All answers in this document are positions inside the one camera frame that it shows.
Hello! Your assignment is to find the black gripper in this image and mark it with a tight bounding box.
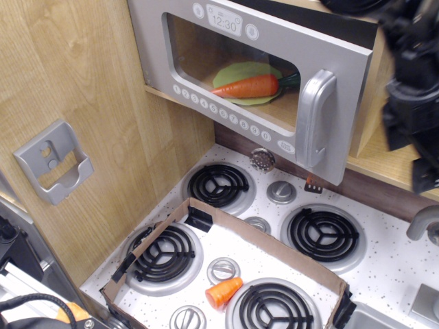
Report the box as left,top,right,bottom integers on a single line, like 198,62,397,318
412,136,438,195

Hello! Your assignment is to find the grey toy microwave door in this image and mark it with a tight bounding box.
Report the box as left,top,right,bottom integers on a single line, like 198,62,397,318
128,1,376,185

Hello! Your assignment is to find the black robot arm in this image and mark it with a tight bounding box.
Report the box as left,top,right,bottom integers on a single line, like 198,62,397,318
322,1,438,194

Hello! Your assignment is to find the grey toy faucet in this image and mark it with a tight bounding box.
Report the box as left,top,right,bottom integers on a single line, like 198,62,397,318
406,206,438,246

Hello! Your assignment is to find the hanging orange toy spatula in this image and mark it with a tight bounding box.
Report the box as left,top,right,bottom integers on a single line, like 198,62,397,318
304,173,323,194

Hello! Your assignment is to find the back right black burner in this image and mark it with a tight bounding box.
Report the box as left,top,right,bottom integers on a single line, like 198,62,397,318
280,204,367,274

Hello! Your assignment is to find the black burner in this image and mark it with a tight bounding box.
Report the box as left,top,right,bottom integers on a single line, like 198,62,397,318
126,223,204,297
280,204,367,274
225,278,323,328
181,162,257,217

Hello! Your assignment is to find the grey toy sink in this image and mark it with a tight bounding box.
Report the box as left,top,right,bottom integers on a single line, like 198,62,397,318
345,284,438,328

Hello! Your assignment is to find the grey back stove knob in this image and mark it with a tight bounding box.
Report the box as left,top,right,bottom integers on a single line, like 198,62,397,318
266,181,297,204

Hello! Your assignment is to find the grey stove knob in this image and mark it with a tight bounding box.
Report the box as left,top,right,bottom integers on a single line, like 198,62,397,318
169,305,207,329
266,181,297,204
206,257,241,285
244,217,271,235

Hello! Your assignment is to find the hanging silver strainer spoon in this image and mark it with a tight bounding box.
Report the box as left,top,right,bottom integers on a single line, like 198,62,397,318
249,148,276,173

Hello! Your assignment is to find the grey middle stove knob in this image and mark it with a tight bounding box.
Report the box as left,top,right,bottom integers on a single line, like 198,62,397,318
244,217,271,235

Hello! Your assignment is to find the whole orange toy carrot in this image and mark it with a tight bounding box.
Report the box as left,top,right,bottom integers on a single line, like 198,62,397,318
211,73,301,99

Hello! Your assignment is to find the front right black burner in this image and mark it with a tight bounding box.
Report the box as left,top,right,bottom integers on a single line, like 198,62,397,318
225,278,323,328

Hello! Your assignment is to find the back left black burner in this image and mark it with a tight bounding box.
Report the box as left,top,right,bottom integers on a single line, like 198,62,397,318
181,162,257,217

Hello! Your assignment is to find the green toy plate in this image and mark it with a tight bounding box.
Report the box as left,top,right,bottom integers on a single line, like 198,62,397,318
213,62,282,106

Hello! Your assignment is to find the grey centre front stove knob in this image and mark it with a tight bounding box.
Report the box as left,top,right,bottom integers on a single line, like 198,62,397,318
206,257,241,285

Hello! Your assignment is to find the orange toy carrot piece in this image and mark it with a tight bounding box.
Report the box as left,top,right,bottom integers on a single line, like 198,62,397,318
205,277,243,309

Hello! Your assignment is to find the front left black burner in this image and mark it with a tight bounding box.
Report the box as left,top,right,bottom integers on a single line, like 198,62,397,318
126,223,204,297

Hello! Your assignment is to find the black equipment at left edge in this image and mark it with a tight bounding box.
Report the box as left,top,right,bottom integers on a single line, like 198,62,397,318
1,217,44,282

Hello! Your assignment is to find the brown cardboard frame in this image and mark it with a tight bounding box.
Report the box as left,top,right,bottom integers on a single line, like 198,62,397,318
101,198,355,328

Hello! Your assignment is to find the grey wall phone holder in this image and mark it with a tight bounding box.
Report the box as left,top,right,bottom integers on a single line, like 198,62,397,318
13,119,94,206

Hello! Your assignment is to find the black braided cable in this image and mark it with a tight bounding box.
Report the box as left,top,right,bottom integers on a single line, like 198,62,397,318
0,293,78,329

